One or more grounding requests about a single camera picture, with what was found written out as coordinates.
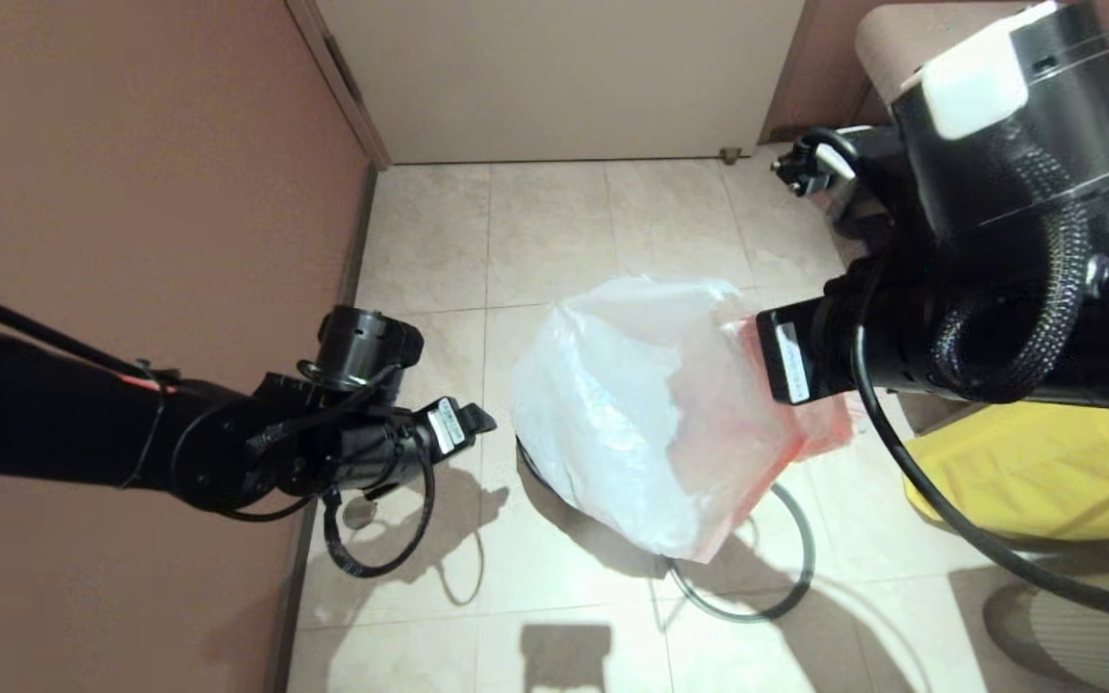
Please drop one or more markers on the brown door frame post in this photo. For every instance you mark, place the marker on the brown door frame post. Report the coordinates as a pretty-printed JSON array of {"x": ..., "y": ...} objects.
[
  {"x": 338, "y": 82},
  {"x": 790, "y": 72}
]

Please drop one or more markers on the white and red plastic bag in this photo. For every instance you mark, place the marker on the white and red plastic bag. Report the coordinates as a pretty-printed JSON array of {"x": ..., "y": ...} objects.
[{"x": 612, "y": 414}]

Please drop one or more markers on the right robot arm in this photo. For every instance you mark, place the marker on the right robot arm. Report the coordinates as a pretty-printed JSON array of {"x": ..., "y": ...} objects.
[{"x": 1026, "y": 144}]

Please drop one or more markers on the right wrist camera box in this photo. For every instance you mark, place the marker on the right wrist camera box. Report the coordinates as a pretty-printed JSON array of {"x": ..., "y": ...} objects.
[{"x": 819, "y": 168}]

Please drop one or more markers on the small metal door stop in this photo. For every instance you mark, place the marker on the small metal door stop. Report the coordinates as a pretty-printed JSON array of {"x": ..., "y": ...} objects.
[{"x": 730, "y": 154}]

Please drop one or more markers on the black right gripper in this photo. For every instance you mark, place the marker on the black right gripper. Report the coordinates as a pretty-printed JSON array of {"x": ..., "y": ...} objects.
[{"x": 853, "y": 346}]

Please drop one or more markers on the black round trash bin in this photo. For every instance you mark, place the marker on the black round trash bin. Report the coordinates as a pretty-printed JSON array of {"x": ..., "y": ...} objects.
[{"x": 528, "y": 457}]

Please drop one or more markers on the pale door panel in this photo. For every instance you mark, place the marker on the pale door panel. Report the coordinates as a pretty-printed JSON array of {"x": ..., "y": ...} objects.
[{"x": 564, "y": 77}]

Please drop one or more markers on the yellow fabric bag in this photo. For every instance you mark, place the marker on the yellow fabric bag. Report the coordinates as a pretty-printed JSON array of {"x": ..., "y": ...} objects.
[{"x": 1026, "y": 472}]

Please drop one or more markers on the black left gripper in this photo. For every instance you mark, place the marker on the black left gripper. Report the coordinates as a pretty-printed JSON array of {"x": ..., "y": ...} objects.
[{"x": 400, "y": 443}]

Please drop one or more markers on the grey ribbed round stool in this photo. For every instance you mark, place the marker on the grey ribbed round stool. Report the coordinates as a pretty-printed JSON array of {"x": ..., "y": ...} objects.
[{"x": 1094, "y": 645}]

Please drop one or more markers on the round grey floor disc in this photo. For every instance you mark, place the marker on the round grey floor disc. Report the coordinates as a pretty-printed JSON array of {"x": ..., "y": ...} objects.
[{"x": 358, "y": 512}]

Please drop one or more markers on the light wood bench metal legs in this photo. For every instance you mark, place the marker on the light wood bench metal legs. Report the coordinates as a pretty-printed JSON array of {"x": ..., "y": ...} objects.
[{"x": 891, "y": 48}]

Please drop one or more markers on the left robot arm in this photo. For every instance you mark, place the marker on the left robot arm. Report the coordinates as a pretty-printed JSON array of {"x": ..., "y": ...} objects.
[{"x": 54, "y": 414}]

